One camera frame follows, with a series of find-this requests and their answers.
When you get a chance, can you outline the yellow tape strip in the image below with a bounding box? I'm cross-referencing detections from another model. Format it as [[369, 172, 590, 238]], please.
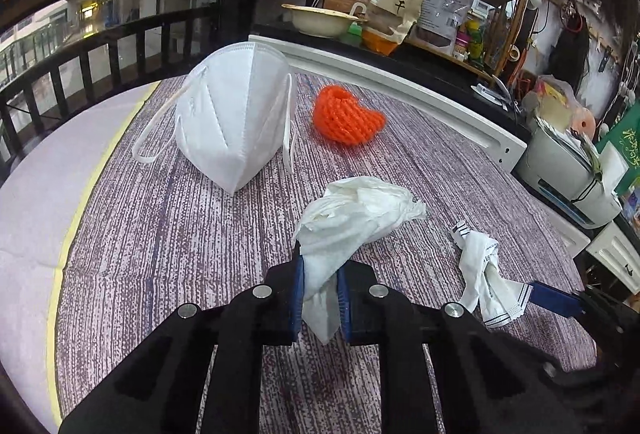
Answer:
[[46, 81, 163, 420]]

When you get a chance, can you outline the white wipe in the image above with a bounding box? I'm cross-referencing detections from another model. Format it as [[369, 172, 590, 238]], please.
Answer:
[[291, 176, 428, 346]]

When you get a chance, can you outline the orange foam fruit net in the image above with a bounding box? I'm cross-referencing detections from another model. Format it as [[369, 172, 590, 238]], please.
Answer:
[[312, 85, 386, 146]]

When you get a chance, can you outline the black railing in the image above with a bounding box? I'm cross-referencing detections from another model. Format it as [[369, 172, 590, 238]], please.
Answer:
[[0, 4, 221, 165]]

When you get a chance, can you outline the yellow green bottle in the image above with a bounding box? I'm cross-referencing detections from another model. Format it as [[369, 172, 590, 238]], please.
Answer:
[[467, 19, 486, 62]]

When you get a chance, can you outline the white face mask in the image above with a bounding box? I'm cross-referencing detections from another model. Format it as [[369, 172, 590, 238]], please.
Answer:
[[131, 41, 297, 195]]

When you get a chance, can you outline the white framed board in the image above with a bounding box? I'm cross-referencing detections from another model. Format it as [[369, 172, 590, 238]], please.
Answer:
[[248, 34, 591, 257]]

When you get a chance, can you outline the white drawer cabinet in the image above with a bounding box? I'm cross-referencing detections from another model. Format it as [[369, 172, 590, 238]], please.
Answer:
[[585, 221, 640, 295]]

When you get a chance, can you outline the dark clear food packet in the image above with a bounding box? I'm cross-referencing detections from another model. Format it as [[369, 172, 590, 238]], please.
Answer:
[[415, 0, 476, 55]]

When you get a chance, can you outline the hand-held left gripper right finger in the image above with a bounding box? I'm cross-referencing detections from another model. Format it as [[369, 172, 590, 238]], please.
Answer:
[[336, 261, 593, 434]]

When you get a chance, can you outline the orange container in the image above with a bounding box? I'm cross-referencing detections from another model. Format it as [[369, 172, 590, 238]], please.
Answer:
[[361, 26, 401, 56]]

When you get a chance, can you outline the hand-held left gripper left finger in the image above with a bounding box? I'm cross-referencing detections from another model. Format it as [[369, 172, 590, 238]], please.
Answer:
[[59, 254, 307, 434]]

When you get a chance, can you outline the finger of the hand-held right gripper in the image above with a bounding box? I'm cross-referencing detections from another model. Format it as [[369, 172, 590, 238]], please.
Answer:
[[529, 281, 640, 351]]

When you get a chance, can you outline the green shopping bag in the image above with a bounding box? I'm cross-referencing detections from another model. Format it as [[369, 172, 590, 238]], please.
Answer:
[[597, 109, 640, 187]]

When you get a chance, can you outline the cream bowl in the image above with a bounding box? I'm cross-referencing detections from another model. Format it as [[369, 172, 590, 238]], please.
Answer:
[[281, 4, 368, 39]]

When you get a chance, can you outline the white striped-edge wrapper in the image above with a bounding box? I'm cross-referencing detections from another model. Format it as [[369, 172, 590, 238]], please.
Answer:
[[451, 223, 535, 329]]

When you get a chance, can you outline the white printer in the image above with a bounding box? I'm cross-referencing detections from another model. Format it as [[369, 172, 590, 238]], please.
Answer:
[[515, 116, 623, 230]]

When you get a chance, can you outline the white tablecloth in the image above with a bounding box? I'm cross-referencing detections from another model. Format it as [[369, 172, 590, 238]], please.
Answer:
[[0, 81, 161, 415]]

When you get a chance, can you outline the purple speckled tablecloth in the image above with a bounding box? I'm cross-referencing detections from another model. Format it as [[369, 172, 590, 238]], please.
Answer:
[[52, 73, 601, 434]]

